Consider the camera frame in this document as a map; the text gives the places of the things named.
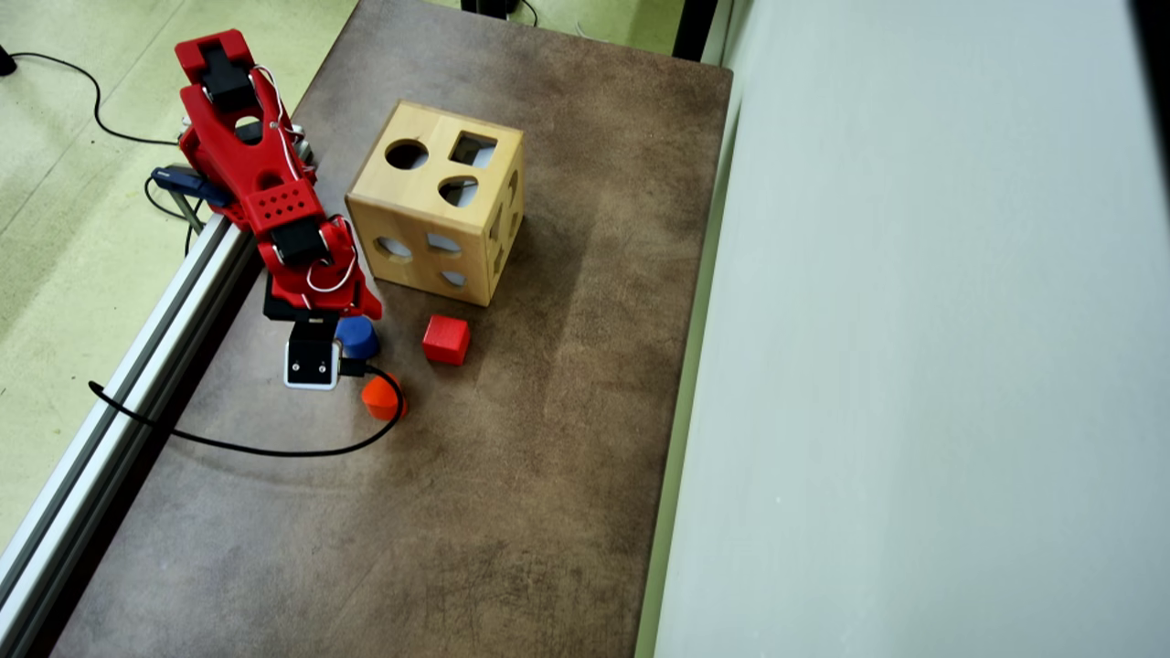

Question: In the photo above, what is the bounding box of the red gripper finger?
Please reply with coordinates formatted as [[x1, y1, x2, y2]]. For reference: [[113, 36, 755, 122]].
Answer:
[[352, 270, 384, 321]]

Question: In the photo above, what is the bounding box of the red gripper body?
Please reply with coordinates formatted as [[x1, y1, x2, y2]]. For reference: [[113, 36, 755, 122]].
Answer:
[[259, 217, 359, 321]]

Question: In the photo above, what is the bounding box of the blue cylinder block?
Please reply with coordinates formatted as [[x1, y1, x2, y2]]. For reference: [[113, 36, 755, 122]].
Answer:
[[335, 315, 381, 361]]

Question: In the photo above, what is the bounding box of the wooden shape sorter box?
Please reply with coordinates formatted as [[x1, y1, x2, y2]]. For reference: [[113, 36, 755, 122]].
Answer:
[[345, 100, 527, 309]]

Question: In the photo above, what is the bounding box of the red cube block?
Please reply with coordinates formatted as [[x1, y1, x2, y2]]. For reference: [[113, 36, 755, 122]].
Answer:
[[421, 314, 473, 367]]

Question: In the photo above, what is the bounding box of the orange drop-shaped block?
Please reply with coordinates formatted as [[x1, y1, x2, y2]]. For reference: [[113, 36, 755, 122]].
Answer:
[[361, 373, 410, 422]]

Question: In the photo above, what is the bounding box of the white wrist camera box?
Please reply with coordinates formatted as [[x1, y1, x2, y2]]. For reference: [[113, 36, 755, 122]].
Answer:
[[284, 320, 342, 392]]

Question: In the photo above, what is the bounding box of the aluminium profile rail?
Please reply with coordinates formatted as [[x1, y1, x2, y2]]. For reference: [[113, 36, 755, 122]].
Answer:
[[0, 212, 268, 658]]

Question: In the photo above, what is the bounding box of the blue handled table clamp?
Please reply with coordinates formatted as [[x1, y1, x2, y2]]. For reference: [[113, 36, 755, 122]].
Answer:
[[151, 165, 229, 235]]

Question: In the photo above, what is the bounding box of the black camera USB cable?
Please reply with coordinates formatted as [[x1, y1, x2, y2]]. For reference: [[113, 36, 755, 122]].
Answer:
[[88, 361, 408, 458]]

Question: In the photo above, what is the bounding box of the short black cable loop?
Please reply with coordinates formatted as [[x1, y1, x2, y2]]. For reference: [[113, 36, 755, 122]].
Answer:
[[144, 175, 197, 257]]

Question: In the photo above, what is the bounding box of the long black cable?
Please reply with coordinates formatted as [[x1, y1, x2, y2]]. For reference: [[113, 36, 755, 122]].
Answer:
[[7, 51, 181, 147]]

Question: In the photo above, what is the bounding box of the black metal post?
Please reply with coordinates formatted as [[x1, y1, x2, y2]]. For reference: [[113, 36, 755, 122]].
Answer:
[[674, 0, 725, 63]]

